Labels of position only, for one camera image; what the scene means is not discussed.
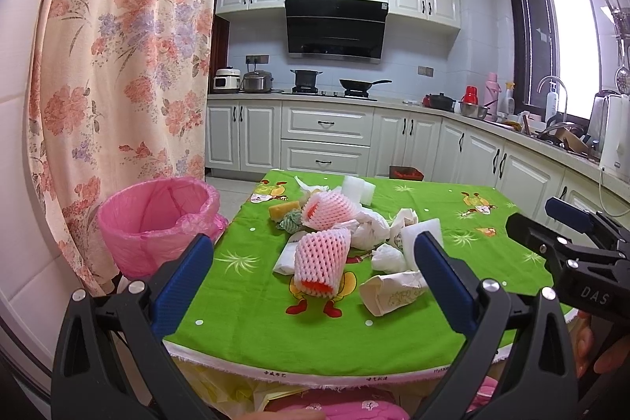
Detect white paper ball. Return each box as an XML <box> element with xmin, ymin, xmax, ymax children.
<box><xmin>371</xmin><ymin>243</ymin><xmax>408</xmax><ymax>274</ymax></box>

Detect paper cup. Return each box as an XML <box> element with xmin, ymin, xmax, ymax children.
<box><xmin>359</xmin><ymin>271</ymin><xmax>428</xmax><ymax>316</ymax></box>

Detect pink foam fruit net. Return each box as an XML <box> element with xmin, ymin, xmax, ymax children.
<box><xmin>301</xmin><ymin>191</ymin><xmax>359</xmax><ymax>230</ymax></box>
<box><xmin>293</xmin><ymin>228</ymin><xmax>351</xmax><ymax>298</ymax></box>

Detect white paper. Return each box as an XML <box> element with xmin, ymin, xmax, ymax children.
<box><xmin>272</xmin><ymin>230</ymin><xmax>308</xmax><ymax>276</ymax></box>

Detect green white rag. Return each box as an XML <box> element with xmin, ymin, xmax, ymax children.
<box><xmin>276</xmin><ymin>209</ymin><xmax>303</xmax><ymax>235</ymax></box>

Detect yellow sponge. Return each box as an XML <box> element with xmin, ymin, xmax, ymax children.
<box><xmin>268</xmin><ymin>200</ymin><xmax>301</xmax><ymax>223</ymax></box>

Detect white plastic bag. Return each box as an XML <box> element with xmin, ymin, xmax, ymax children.
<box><xmin>342</xmin><ymin>208</ymin><xmax>390</xmax><ymax>250</ymax></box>

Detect white tissue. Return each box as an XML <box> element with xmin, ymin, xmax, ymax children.
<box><xmin>294</xmin><ymin>176</ymin><xmax>329</xmax><ymax>194</ymax></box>

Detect chrome kitchen faucet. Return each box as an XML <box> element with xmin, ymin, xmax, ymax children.
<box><xmin>537</xmin><ymin>74</ymin><xmax>568</xmax><ymax>125</ymax></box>

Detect pink lined trash bin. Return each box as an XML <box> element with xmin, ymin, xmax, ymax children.
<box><xmin>97</xmin><ymin>177</ymin><xmax>228</xmax><ymax>279</ymax></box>

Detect person's right hand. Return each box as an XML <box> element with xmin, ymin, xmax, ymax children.
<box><xmin>573</xmin><ymin>311</ymin><xmax>630</xmax><ymax>377</ymax></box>

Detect white countertop appliance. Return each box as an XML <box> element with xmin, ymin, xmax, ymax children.
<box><xmin>600</xmin><ymin>94</ymin><xmax>630</xmax><ymax>181</ymax></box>

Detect white lower cabinets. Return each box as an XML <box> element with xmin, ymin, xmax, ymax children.
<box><xmin>206</xmin><ymin>94</ymin><xmax>629</xmax><ymax>225</ymax></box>

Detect steel mixing bowl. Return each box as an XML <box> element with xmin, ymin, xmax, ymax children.
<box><xmin>459</xmin><ymin>101</ymin><xmax>488</xmax><ymax>120</ymax></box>

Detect pink thermos bottle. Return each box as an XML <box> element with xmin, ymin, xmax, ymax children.
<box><xmin>483</xmin><ymin>72</ymin><xmax>501</xmax><ymax>122</ymax></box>

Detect black red electric pot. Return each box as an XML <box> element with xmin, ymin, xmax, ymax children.
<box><xmin>422</xmin><ymin>93</ymin><xmax>455</xmax><ymax>112</ymax></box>

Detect dark framed window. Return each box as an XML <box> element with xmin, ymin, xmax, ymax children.
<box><xmin>510</xmin><ymin>0</ymin><xmax>602</xmax><ymax>126</ymax></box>

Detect green cartoon tablecloth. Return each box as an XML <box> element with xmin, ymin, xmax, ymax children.
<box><xmin>165</xmin><ymin>170</ymin><xmax>552</xmax><ymax>387</ymax></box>

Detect black frying pan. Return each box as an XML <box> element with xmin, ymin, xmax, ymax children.
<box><xmin>339</xmin><ymin>79</ymin><xmax>392</xmax><ymax>98</ymax></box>

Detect black range hood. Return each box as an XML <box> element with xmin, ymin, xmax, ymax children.
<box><xmin>285</xmin><ymin>0</ymin><xmax>389</xmax><ymax>62</ymax></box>

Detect black stock pot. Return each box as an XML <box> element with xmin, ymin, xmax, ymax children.
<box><xmin>291</xmin><ymin>69</ymin><xmax>321</xmax><ymax>94</ymax></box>

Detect silver pressure cooker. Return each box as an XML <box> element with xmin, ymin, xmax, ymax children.
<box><xmin>241</xmin><ymin>68</ymin><xmax>273</xmax><ymax>94</ymax></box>

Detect floral curtain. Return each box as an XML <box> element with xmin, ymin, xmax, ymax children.
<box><xmin>27</xmin><ymin>0</ymin><xmax>215</xmax><ymax>295</ymax></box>

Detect white rice cooker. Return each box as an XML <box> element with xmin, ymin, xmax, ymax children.
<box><xmin>211</xmin><ymin>67</ymin><xmax>241</xmax><ymax>93</ymax></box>

